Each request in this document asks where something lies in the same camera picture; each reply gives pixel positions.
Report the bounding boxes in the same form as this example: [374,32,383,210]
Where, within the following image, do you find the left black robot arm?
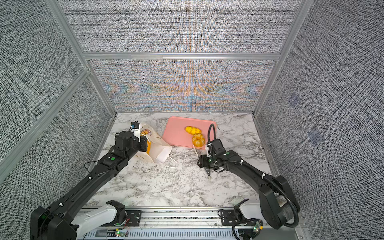
[30,131,148,240]

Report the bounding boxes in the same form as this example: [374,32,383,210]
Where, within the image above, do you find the oval yellow fake bread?
[185,126,202,135]

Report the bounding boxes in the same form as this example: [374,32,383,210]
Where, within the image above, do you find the pink plastic tray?
[162,117,218,149]

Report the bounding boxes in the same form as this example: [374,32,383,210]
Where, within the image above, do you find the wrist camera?
[130,121,141,142]
[205,143,213,157]

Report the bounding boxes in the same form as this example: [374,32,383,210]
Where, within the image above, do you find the fake bread inside bag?
[146,140,152,155]

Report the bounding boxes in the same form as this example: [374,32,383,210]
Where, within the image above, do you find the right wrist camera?
[205,143,213,157]

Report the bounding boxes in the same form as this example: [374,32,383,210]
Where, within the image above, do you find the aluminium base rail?
[76,207,310,240]

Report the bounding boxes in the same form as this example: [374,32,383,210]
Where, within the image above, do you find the white paper bag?
[135,123,172,164]

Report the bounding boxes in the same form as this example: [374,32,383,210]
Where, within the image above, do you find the round pumpkin-shaped fake bread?
[192,134,206,148]

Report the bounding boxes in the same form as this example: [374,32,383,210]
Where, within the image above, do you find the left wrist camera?
[130,121,141,142]

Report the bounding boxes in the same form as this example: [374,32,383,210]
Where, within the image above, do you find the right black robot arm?
[198,139,300,229]

